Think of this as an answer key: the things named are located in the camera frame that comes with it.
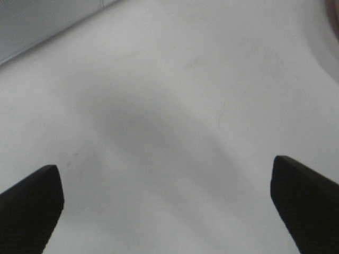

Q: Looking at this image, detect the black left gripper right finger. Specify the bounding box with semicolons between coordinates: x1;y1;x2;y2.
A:
270;156;338;253

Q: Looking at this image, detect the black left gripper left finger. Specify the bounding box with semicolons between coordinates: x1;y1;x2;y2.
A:
1;165;65;253

